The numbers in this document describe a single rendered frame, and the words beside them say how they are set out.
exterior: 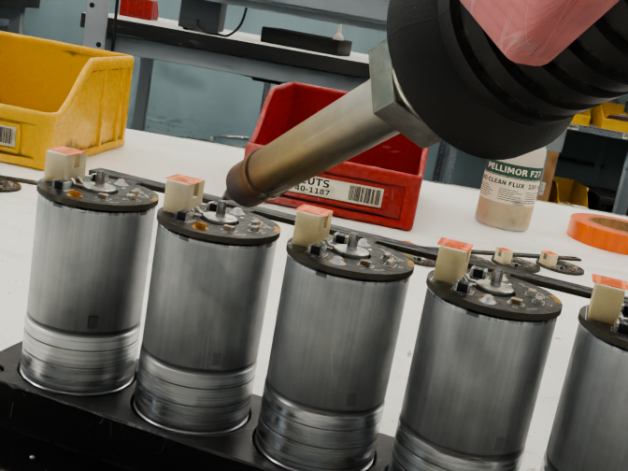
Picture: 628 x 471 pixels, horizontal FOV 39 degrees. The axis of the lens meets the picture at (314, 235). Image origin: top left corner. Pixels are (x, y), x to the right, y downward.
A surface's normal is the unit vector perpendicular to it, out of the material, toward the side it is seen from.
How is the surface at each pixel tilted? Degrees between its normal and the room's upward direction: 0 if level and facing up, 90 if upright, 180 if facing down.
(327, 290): 90
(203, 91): 90
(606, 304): 90
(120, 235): 90
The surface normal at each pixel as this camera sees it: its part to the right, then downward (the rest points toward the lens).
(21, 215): 0.17, -0.96
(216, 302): 0.24, 0.28
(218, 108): -0.04, 0.24
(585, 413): -0.82, 0.00
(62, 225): -0.36, 0.17
